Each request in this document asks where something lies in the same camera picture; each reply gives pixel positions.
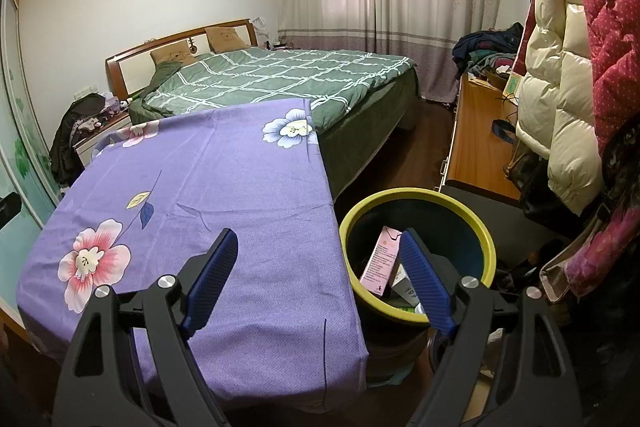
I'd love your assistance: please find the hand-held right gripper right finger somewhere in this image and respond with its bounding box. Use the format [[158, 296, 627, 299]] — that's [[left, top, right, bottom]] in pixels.
[[398, 228, 583, 427]]

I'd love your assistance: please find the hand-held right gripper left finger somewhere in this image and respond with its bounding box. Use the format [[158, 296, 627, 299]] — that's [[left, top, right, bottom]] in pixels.
[[52, 228, 240, 427]]

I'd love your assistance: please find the white printed box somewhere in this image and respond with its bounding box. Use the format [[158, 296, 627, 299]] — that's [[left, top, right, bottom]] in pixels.
[[390, 269, 426, 308]]

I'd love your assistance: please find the green plastic bag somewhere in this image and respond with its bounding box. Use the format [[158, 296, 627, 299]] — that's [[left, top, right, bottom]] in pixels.
[[385, 302, 428, 318]]

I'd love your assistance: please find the tall pink box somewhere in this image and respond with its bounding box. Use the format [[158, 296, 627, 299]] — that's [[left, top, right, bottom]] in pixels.
[[360, 227, 403, 298]]

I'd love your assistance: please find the yellow rimmed trash bin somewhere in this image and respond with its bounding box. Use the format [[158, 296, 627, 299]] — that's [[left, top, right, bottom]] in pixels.
[[339, 188, 497, 365]]

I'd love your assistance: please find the glass wardrobe sliding door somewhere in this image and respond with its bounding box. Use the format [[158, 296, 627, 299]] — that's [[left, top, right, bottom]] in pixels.
[[0, 0, 63, 318]]

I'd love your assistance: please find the dark clothes pile on nightstand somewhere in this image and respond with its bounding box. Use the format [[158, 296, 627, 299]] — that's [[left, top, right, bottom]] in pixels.
[[49, 93, 106, 188]]

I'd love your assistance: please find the white nightstand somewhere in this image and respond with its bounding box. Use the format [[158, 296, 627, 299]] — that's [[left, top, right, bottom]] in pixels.
[[72, 114, 133, 168]]

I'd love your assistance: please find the purple floral tablecloth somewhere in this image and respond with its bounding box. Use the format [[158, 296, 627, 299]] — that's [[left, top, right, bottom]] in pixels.
[[16, 97, 370, 410]]

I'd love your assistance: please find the purple plush toy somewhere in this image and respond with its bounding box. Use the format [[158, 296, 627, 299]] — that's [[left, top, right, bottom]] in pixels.
[[100, 93, 131, 115]]

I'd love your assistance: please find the wooden desk cabinet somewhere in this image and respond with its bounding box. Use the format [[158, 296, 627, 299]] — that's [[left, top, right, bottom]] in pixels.
[[440, 72, 531, 208]]

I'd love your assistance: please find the dark brown handbag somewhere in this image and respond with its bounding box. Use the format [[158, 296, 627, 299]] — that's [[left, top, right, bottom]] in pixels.
[[504, 139, 551, 208]]

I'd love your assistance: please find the pink floral bag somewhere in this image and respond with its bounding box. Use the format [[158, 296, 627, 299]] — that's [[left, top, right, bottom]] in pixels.
[[540, 202, 640, 303]]

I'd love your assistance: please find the wooden bed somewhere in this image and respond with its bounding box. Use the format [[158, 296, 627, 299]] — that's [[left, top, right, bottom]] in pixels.
[[105, 19, 421, 202]]

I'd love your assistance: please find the green checked quilt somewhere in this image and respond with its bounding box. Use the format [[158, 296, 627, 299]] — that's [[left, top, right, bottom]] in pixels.
[[127, 47, 418, 132]]

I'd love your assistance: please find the brown pillow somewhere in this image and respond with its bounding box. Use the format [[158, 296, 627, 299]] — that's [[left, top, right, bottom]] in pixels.
[[204, 26, 251, 54], [150, 43, 196, 68]]

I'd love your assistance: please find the black fur coat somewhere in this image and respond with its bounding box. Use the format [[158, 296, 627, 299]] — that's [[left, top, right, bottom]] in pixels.
[[597, 117, 640, 228]]

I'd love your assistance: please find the cream puffer jacket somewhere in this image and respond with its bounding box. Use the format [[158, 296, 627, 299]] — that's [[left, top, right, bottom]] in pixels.
[[515, 0, 603, 215]]

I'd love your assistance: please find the clothes pile on desk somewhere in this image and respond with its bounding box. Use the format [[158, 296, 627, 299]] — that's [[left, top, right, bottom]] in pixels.
[[451, 23, 525, 75]]

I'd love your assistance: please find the red puffer jacket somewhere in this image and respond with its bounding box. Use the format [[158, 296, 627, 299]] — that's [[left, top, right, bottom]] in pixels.
[[510, 0, 640, 168]]

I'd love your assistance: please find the blue strap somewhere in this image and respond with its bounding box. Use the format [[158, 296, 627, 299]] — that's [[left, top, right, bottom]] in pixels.
[[490, 119, 518, 145]]

